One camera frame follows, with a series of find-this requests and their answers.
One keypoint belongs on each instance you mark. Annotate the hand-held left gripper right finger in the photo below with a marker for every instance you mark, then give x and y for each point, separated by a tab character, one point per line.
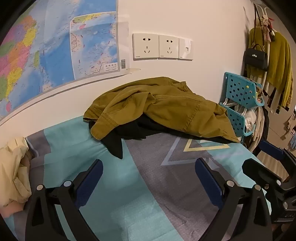
208	183

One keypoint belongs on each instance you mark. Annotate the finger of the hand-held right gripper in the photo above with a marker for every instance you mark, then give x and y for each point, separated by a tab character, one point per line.
270	150
259	171

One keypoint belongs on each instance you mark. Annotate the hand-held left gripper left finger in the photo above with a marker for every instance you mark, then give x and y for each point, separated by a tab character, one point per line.
90	183

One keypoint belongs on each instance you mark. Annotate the olive green jacket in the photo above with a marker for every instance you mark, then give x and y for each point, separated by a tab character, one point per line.
166	104

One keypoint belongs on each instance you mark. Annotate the beige hanging garment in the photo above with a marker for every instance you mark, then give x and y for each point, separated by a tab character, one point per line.
259	129

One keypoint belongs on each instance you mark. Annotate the beige hanging cloth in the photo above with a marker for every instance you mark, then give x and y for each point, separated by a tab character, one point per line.
290	122

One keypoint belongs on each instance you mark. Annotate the white crumpled cloth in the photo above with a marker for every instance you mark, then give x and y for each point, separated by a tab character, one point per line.
248	119

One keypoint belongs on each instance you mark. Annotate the black garment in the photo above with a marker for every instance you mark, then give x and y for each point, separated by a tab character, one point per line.
113	141

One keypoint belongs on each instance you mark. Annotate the teal grey patterned bed sheet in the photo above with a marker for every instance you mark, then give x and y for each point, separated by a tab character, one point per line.
143	185

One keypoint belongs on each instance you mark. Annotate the teal plastic storage rack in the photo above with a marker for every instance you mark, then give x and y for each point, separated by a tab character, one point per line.
240	89

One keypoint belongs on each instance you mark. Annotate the cream folded cloth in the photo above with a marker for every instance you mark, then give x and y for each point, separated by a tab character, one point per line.
13	166

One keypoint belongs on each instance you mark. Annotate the pink folded cloth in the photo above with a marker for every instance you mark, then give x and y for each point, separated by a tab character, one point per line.
11	209

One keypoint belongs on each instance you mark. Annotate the yellow green sweater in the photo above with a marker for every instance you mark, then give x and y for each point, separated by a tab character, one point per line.
279	60

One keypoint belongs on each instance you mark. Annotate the black handbag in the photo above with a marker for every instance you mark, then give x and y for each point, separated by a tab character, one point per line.
255	59

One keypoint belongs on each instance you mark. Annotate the white coat rack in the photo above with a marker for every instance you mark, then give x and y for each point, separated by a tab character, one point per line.
268	53

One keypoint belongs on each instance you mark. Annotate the light patterned hanging scarf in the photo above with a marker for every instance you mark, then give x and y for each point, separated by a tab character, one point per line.
268	27

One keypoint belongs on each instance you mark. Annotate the small white wall plate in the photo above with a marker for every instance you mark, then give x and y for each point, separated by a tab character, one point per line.
185	49

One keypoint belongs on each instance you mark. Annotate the white wall socket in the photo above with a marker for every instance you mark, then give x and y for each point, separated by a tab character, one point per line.
168	46
145	46

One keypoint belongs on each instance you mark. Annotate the colourful wall map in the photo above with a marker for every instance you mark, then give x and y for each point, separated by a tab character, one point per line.
46	46

